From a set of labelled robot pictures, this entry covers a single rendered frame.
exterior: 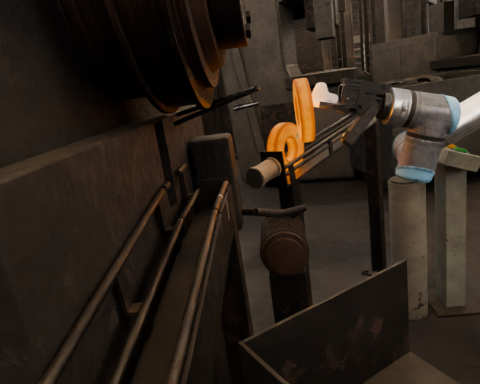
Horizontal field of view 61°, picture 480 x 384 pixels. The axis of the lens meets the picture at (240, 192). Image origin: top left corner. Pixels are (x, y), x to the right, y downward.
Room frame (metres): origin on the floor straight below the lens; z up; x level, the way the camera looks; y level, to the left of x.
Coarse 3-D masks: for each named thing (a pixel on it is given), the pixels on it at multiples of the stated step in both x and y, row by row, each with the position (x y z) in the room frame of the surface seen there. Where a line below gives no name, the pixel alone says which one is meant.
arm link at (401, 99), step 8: (392, 88) 0.99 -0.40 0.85; (400, 88) 0.99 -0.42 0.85; (392, 96) 0.98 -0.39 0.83; (400, 96) 0.97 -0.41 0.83; (408, 96) 0.97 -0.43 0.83; (392, 104) 0.96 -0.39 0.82; (400, 104) 0.96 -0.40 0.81; (408, 104) 0.96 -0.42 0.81; (392, 112) 0.96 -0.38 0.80; (400, 112) 0.96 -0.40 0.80; (408, 112) 0.96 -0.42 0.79; (384, 120) 1.00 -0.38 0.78; (392, 120) 0.97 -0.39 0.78; (400, 120) 0.97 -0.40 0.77
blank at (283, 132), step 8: (280, 128) 1.14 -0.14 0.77; (288, 128) 1.17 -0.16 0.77; (296, 128) 1.20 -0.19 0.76; (272, 136) 1.14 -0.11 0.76; (280, 136) 1.14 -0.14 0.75; (288, 136) 1.17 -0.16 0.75; (296, 136) 1.20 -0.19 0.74; (272, 144) 1.12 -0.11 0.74; (280, 144) 1.13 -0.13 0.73; (288, 144) 1.21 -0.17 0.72; (296, 144) 1.20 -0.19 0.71; (288, 152) 1.21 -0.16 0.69; (296, 152) 1.19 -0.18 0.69; (288, 160) 1.16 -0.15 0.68
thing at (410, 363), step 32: (352, 288) 0.34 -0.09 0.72; (384, 288) 0.36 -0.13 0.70; (288, 320) 0.30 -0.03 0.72; (320, 320) 0.32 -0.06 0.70; (352, 320) 0.34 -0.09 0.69; (384, 320) 0.36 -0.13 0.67; (256, 352) 0.29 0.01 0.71; (288, 352) 0.30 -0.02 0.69; (320, 352) 0.32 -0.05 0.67; (352, 352) 0.34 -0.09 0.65; (384, 352) 0.36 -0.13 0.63
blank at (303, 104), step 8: (296, 80) 1.00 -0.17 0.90; (304, 80) 0.99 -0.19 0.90; (296, 88) 0.97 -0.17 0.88; (304, 88) 0.97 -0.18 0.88; (296, 96) 0.98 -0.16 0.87; (304, 96) 0.96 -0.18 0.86; (296, 104) 1.05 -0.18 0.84; (304, 104) 0.95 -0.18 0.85; (312, 104) 0.95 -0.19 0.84; (296, 112) 1.06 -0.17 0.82; (304, 112) 0.95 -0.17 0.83; (312, 112) 0.94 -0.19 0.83; (296, 120) 1.07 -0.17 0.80; (304, 120) 0.95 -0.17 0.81; (312, 120) 0.95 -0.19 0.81; (304, 128) 0.95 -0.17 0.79; (312, 128) 0.95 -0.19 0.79; (304, 136) 0.97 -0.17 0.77; (312, 136) 0.97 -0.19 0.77
